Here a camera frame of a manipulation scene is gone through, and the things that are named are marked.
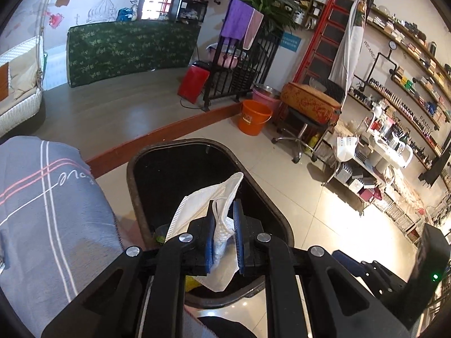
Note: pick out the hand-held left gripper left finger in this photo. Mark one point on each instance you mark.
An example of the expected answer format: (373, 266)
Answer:
(211, 239)

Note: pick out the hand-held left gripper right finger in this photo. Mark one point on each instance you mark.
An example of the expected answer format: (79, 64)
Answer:
(239, 239)

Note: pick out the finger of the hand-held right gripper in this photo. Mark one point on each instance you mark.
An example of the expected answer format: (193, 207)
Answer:
(348, 261)

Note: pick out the white face mask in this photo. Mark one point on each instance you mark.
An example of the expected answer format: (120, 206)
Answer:
(197, 204)

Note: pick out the black trash bin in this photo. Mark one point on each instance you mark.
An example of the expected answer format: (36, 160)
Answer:
(169, 176)

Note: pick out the white rolling cart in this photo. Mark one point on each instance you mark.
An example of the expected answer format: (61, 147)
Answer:
(366, 183)

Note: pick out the dark cloth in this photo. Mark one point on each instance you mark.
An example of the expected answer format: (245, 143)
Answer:
(225, 329)

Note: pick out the white jug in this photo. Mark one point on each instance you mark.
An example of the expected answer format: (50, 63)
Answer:
(396, 151)

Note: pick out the white paper bag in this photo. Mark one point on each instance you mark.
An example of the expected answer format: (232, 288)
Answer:
(346, 148)

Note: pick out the orange plastic bucket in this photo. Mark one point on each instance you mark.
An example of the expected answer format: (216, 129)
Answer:
(254, 119)

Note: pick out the black swivel stool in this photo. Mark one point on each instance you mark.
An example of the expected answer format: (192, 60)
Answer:
(299, 133)

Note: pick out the pink plastic basin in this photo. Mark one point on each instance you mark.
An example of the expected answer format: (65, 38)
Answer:
(266, 99)

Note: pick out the orange patterned cushion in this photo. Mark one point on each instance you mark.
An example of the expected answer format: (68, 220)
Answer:
(310, 104)

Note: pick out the red box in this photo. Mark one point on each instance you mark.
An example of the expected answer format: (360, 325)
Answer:
(192, 84)

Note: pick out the grey striped blanket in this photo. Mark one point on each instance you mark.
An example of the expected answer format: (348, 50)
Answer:
(42, 218)

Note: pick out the black metal rack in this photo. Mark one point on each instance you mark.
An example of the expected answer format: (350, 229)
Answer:
(260, 60)

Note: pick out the green patterned board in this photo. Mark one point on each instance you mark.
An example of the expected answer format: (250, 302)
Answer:
(130, 52)

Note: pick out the white hanging cloth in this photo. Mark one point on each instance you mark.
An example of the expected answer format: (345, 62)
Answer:
(347, 52)

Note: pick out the pink towel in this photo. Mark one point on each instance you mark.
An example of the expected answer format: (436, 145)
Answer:
(252, 30)

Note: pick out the red ladder shelf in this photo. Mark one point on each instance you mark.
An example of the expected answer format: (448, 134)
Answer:
(324, 42)

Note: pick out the purple towel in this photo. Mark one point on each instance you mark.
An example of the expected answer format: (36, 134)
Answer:
(236, 19)

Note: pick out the black glass tank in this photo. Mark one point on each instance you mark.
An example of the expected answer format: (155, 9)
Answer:
(190, 10)

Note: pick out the white wicker swing sofa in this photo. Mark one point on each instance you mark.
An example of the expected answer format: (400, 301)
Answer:
(17, 112)

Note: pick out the blue bag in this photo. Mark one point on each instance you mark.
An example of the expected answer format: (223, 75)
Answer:
(124, 14)

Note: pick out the beige cushion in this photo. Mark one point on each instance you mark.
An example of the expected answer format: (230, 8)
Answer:
(24, 70)

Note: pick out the brown cushion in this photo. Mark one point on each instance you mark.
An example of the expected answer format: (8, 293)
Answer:
(3, 82)

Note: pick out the wall shelves of bottles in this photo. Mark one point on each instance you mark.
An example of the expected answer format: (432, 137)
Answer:
(405, 84)

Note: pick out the blue wall sign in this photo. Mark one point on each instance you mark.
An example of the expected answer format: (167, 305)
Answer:
(290, 42)

